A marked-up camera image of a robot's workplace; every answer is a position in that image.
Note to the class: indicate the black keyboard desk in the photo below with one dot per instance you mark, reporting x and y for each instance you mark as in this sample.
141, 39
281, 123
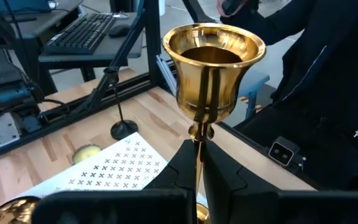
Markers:
110, 53

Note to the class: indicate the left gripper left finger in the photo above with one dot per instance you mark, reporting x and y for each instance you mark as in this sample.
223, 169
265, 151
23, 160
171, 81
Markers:
182, 174

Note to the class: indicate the black computer mouse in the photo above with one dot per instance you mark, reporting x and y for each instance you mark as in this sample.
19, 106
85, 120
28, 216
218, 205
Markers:
120, 31

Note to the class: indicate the black aluminium table frame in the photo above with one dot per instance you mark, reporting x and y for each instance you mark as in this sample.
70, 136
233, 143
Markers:
152, 37

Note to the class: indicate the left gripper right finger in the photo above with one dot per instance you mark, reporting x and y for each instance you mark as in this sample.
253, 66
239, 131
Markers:
222, 180

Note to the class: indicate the white perforated shelf riser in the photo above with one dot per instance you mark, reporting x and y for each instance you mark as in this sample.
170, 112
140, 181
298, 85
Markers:
120, 168

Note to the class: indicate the person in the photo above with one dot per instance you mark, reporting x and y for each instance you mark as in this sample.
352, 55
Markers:
322, 77

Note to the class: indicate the silver aluminium bracket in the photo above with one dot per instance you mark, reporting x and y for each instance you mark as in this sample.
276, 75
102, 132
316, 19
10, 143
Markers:
166, 74

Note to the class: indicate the operator computer monitor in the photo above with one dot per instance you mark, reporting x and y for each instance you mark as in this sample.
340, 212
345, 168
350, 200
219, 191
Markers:
26, 4

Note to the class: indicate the person's hand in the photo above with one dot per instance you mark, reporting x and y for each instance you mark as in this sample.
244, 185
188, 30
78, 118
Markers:
221, 7

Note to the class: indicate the blue stool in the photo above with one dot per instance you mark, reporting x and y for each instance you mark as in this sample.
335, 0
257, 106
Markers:
253, 81

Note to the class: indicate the gold candlestick holder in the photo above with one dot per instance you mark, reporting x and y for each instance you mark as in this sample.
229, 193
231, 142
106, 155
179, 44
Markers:
213, 81
14, 211

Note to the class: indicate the table-level camera box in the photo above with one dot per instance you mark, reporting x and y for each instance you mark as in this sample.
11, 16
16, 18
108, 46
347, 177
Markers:
281, 153

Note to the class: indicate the black computer keyboard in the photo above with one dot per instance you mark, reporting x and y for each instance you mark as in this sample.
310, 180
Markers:
79, 34

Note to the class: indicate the black candlestick holder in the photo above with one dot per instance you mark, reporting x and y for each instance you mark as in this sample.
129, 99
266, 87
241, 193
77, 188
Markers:
123, 129

